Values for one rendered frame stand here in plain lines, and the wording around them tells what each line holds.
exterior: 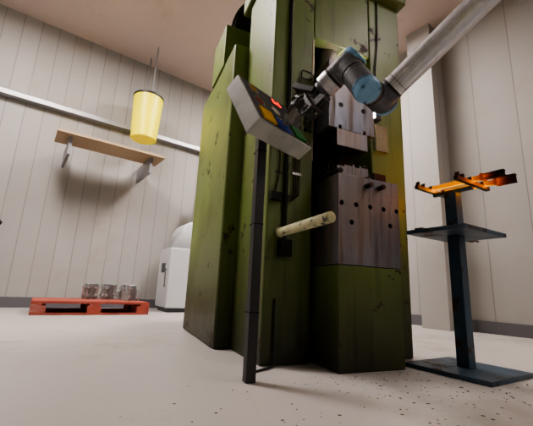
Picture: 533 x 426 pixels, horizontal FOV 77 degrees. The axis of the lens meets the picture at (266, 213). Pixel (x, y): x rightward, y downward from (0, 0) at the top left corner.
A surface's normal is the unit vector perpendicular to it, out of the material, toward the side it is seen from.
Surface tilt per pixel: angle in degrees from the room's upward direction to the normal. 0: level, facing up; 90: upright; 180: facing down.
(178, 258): 90
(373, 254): 90
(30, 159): 90
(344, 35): 90
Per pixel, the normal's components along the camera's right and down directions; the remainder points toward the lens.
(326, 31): 0.40, -0.18
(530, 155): -0.80, -0.17
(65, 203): 0.59, -0.15
